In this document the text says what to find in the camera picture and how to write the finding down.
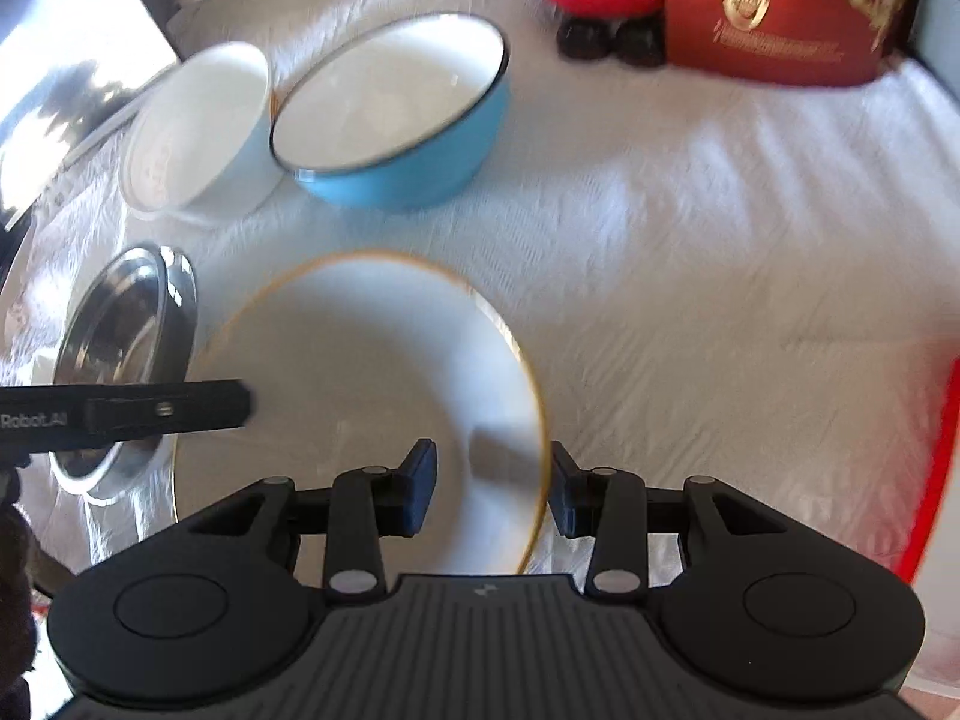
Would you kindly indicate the white bowl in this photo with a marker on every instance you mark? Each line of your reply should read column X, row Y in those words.
column 199, row 127

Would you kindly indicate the dark red gift box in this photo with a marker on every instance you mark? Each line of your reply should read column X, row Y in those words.
column 780, row 7

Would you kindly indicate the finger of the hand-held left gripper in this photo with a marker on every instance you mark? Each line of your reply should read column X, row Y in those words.
column 172, row 409

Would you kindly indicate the stainless steel bowl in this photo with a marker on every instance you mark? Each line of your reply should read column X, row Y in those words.
column 112, row 315

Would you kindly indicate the black monitor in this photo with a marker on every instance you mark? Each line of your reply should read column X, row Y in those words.
column 67, row 75

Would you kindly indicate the blue enamel bowl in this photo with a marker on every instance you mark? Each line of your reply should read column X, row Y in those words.
column 390, row 105

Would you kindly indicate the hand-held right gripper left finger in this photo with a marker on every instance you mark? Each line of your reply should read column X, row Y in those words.
column 420, row 487

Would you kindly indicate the white textured tablecloth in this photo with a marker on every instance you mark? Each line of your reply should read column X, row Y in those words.
column 712, row 300

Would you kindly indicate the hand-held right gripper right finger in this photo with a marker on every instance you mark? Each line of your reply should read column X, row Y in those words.
column 564, row 491

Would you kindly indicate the dark grey box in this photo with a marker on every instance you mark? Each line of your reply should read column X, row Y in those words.
column 937, row 7

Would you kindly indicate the white plate with gold rim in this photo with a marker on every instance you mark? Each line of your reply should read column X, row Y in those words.
column 360, row 360

